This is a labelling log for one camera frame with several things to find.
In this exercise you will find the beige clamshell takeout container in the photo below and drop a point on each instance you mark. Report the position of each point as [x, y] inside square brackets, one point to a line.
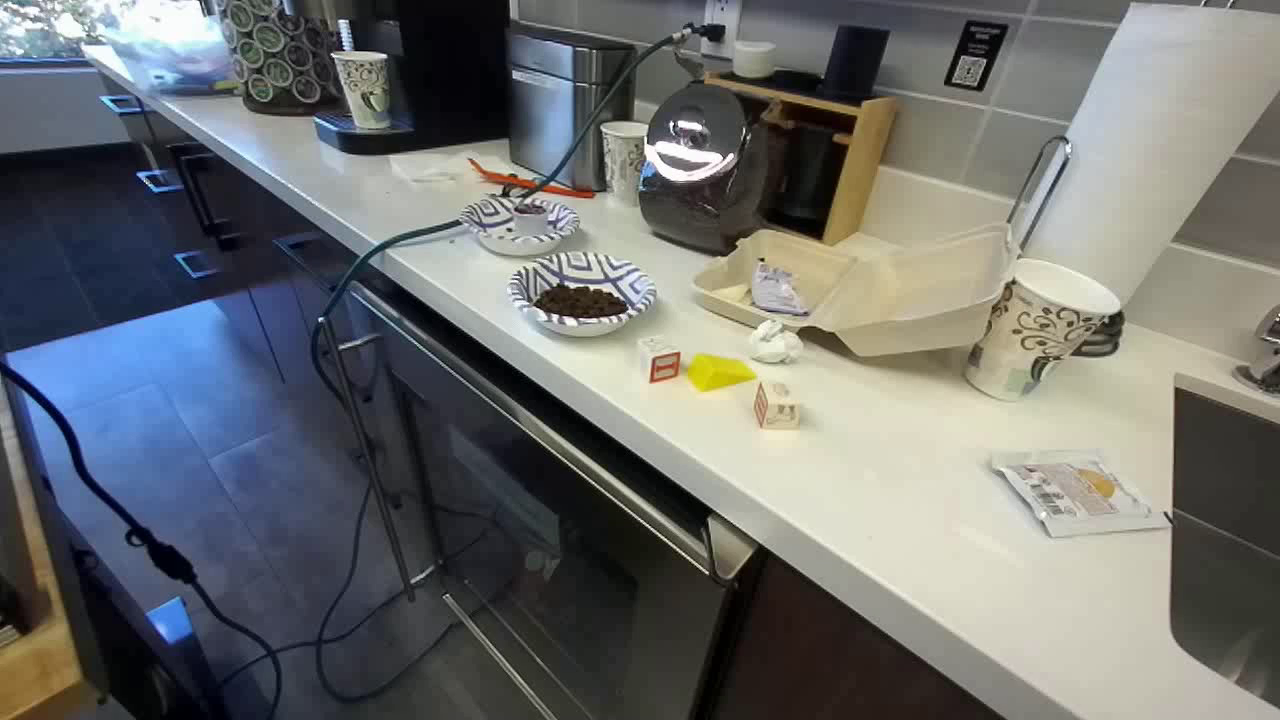
[895, 303]

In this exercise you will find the patterned paper bowl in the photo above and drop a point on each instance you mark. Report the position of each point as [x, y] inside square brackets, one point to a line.
[520, 224]

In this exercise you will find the patterned bowl with coffee grounds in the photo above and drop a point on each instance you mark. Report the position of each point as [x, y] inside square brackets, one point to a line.
[580, 298]

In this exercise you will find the steel sink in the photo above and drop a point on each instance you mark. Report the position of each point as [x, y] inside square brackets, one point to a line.
[1224, 533]

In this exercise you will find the green patterned paper cup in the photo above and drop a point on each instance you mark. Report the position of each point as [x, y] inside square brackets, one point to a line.
[362, 90]

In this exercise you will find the crumpled wrapper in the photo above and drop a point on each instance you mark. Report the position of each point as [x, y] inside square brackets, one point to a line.
[777, 288]

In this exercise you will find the black carafe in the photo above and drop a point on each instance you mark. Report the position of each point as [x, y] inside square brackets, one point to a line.
[805, 175]

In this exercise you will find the white paper towel roll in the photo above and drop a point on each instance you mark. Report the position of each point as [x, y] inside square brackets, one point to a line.
[1160, 125]

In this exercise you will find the wooden rack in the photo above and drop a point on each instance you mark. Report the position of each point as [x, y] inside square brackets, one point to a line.
[862, 155]

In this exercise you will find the black QR code sign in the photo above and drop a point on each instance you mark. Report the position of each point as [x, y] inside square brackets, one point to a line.
[973, 55]

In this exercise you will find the yellow packet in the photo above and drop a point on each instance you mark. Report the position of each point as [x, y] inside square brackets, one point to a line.
[718, 372]

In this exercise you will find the glass door undercounter appliance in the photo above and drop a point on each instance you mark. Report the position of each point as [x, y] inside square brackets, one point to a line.
[562, 533]

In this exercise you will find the orange stir sticks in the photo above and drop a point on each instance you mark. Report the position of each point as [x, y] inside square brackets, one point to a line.
[525, 182]

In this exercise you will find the white plastic container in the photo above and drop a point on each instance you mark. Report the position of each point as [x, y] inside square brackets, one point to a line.
[751, 57]

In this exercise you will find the clear plastic bag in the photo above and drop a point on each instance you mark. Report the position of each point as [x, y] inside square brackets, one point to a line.
[164, 44]

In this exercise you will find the black coffee machine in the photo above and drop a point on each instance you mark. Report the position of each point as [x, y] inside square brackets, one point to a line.
[444, 65]

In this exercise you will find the silver coffee maker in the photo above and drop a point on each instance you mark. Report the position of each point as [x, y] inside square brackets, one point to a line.
[562, 100]

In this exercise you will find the black cylinder speaker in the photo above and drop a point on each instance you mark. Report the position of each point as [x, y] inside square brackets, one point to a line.
[854, 62]

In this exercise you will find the small red packet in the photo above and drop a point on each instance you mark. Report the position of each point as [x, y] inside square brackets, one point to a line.
[665, 367]

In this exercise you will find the white paper cup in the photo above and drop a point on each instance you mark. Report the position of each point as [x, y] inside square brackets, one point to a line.
[621, 157]

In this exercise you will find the coffee pod carousel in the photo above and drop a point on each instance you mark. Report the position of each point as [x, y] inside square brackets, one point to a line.
[277, 55]

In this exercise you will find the crumpled white paper ball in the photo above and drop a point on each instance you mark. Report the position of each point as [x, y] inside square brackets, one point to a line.
[773, 340]

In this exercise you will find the white wall outlet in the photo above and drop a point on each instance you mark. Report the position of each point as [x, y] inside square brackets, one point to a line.
[722, 19]

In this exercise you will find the clear plastic condiment packet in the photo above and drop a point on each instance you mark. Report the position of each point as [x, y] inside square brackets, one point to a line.
[1073, 493]

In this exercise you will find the white paper napkin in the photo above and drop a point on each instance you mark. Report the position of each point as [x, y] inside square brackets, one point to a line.
[432, 170]

